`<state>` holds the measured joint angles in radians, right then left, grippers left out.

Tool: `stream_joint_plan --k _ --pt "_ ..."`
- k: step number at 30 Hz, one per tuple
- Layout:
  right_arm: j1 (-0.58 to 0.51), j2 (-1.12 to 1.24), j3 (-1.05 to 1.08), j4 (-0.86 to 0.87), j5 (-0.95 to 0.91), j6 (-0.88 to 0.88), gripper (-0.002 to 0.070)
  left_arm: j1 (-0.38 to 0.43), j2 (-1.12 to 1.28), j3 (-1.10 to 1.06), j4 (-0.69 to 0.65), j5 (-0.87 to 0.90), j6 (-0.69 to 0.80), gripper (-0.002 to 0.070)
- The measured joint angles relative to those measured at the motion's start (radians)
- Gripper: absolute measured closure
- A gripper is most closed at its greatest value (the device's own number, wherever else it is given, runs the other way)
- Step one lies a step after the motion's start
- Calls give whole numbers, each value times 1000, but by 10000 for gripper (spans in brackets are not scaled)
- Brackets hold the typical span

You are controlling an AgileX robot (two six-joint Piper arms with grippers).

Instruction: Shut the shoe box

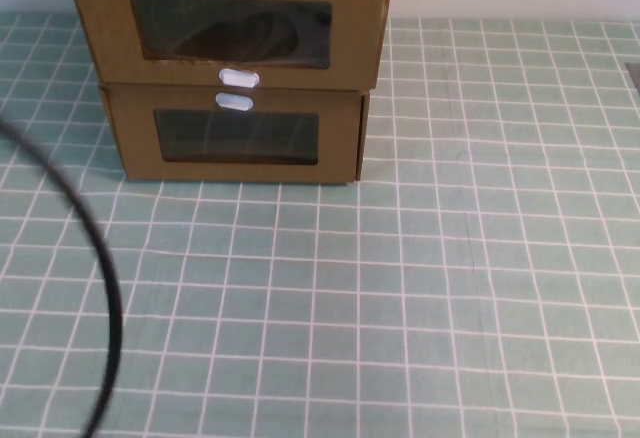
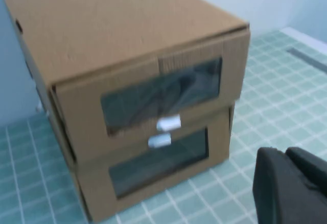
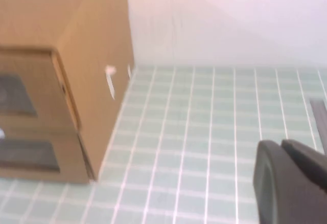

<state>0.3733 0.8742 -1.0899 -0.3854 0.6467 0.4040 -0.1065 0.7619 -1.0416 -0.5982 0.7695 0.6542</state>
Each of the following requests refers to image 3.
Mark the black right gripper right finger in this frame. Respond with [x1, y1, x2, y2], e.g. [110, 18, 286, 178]
[281, 139, 327, 193]

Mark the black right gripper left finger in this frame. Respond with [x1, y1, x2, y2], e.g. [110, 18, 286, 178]
[252, 139, 327, 224]

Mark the brown cardboard windowed drawer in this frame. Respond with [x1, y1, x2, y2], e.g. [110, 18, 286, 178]
[0, 129, 96, 184]
[0, 46, 79, 133]

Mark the brown cardboard shoe box shell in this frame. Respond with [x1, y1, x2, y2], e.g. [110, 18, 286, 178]
[76, 16, 135, 183]
[0, 0, 132, 132]

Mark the green checked tablecloth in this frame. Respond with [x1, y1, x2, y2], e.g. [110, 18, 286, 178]
[0, 64, 327, 224]

